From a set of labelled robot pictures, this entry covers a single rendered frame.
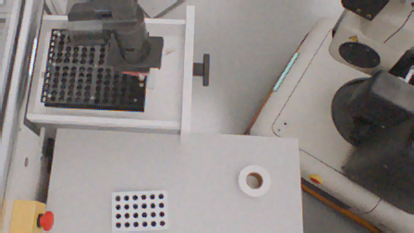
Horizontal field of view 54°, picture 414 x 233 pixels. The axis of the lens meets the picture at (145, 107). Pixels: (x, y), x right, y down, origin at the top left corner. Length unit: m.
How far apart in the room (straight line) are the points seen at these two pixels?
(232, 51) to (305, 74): 0.42
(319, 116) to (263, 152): 0.62
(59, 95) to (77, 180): 0.21
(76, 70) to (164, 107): 0.21
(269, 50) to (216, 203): 1.13
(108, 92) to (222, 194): 0.35
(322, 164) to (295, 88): 0.29
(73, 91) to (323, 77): 1.04
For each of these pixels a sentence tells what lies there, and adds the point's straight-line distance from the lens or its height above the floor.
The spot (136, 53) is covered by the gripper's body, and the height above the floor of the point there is 1.06.
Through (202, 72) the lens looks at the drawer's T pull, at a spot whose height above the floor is 0.91.
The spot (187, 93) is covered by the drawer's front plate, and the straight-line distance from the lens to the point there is 0.82.
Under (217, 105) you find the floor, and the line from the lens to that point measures 1.81.
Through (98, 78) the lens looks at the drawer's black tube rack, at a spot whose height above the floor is 0.87.
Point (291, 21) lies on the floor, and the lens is 2.05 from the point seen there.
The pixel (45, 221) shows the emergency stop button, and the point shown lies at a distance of 0.84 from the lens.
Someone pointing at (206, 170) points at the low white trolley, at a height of 0.76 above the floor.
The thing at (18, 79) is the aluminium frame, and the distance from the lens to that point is 0.82.
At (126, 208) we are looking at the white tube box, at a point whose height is 0.76.
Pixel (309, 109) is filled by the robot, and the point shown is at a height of 0.28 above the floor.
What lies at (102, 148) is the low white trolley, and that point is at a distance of 0.98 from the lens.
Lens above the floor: 1.70
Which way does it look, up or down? 72 degrees down
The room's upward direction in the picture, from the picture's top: 9 degrees counter-clockwise
